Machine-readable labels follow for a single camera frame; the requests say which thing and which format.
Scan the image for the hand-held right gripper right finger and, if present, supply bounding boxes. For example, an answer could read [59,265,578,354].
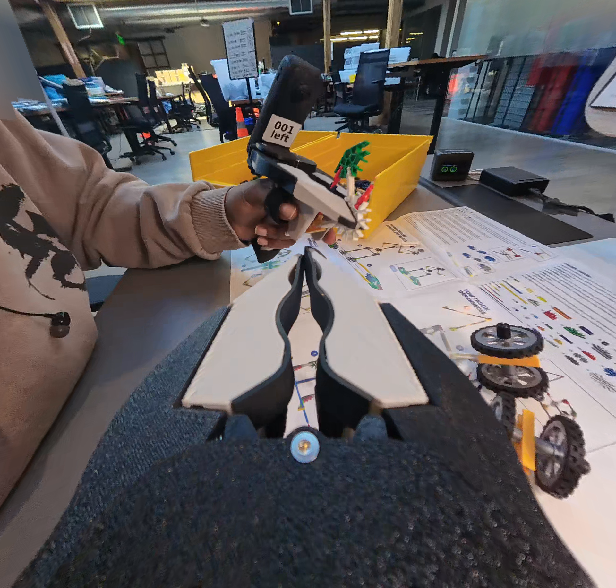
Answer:
[305,247,430,408]

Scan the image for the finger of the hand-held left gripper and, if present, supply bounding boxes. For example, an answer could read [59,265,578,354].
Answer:
[294,173,361,230]
[288,158,349,201]

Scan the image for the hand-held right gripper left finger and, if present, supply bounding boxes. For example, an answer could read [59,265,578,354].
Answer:
[182,256,306,412]

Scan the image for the green connector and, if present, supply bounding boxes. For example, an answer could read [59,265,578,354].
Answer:
[334,140,372,178]

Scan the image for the white snowflake connector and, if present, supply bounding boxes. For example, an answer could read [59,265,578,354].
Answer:
[336,197,373,242]

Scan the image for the person's left hand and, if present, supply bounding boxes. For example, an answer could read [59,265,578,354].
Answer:
[224,178,300,252]

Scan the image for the small whiteboard sign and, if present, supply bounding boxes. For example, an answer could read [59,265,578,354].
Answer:
[221,17,260,81]

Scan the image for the black office chair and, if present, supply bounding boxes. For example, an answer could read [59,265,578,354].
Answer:
[62,80,132,173]
[333,48,392,134]
[119,72,177,166]

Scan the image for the yellow plastic parts bin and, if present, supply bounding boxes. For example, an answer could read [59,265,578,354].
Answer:
[189,130,334,187]
[297,132,435,240]

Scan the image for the black device with green lights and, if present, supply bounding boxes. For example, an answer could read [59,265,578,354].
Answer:
[429,148,475,182]

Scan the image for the black power adapter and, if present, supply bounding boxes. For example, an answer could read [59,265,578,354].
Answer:
[479,166,551,198]

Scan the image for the black flat panel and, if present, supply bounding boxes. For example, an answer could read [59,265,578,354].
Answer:
[432,183,594,248]

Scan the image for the shelf of coloured storage bins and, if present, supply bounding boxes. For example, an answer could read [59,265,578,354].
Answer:
[490,48,616,139]

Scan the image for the white printed instruction sheet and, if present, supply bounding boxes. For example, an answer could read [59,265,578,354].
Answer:
[229,206,616,588]

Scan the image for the black power cable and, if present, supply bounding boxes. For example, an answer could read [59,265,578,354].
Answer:
[529,188,616,224]

